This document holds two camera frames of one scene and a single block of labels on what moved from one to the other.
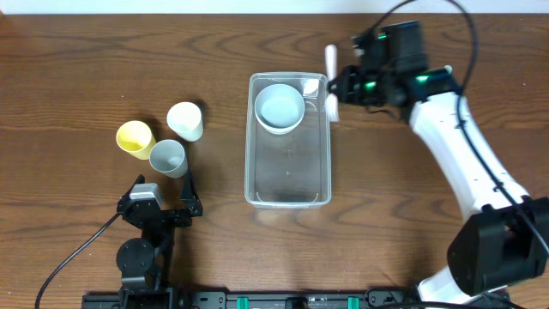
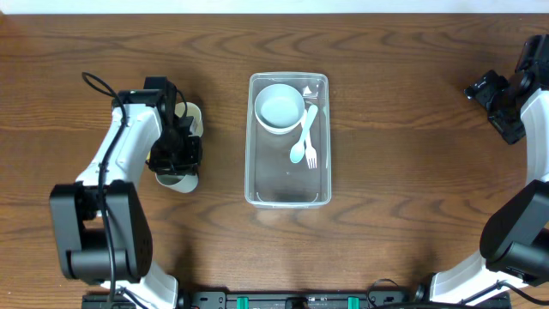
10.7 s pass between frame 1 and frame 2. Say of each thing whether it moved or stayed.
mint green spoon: moved
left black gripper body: moved
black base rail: stayed
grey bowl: stayed
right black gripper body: moved
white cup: stayed
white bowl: stayed
